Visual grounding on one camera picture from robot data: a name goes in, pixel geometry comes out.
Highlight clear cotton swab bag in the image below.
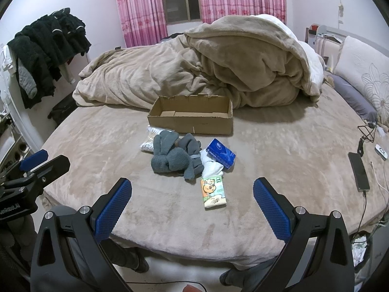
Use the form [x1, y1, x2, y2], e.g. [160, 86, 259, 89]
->
[140, 127, 159, 153]

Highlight black phone cable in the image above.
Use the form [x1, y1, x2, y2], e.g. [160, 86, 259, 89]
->
[357, 190, 370, 235]

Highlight white sock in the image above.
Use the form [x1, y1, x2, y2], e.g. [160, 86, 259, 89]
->
[199, 150, 226, 179]

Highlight grey pillow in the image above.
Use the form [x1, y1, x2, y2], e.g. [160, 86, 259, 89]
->
[327, 73, 379, 123]

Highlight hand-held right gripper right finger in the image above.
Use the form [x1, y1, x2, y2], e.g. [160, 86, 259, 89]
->
[253, 178, 357, 292]

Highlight black charger cable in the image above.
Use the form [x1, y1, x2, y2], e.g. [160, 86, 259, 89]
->
[357, 118, 379, 153]

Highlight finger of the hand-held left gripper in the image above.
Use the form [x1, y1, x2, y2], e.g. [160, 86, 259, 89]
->
[25, 155, 71, 190]
[19, 149, 49, 173]

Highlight brown cardboard box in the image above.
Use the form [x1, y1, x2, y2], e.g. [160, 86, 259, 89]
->
[147, 95, 234, 136]

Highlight black smartphone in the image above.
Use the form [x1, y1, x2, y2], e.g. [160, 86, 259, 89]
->
[348, 152, 371, 192]

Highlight person's left leg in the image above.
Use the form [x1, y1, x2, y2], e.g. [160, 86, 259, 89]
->
[105, 237, 150, 273]

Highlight floral embroidered pillow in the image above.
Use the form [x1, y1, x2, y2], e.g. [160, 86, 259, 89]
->
[333, 36, 389, 128]

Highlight beige fleece blanket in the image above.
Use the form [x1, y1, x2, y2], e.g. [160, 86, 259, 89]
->
[74, 15, 321, 119]

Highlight trash bin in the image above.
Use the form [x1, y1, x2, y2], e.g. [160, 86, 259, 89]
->
[351, 231, 373, 281]

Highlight blue tissue packet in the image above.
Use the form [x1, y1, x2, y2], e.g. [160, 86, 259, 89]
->
[206, 138, 237, 170]

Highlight white wall cable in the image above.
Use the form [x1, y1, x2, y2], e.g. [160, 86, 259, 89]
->
[336, 0, 346, 25]

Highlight white duvet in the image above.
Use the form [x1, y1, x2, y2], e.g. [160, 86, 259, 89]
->
[258, 14, 324, 104]

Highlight person's right leg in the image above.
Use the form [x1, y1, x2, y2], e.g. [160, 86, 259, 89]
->
[219, 260, 275, 287]

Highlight grey socks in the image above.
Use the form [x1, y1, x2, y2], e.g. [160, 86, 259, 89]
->
[151, 130, 184, 175]

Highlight pile of black clothes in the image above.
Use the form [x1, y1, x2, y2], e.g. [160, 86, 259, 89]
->
[8, 8, 92, 109]

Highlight cartoon print tissue packet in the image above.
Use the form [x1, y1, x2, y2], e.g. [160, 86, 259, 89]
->
[201, 176, 228, 210]

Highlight black bag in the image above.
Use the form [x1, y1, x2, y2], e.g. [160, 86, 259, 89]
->
[48, 96, 78, 127]

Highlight grey knit glove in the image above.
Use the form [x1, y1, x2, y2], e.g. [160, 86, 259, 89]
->
[175, 133, 205, 186]

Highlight person's leg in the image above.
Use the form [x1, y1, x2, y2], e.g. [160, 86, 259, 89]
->
[105, 237, 150, 273]
[219, 260, 275, 287]

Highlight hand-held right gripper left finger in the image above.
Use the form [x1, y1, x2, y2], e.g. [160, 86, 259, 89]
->
[30, 178, 134, 292]

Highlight grey bed headboard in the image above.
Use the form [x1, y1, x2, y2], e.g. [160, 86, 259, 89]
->
[306, 24, 351, 59]

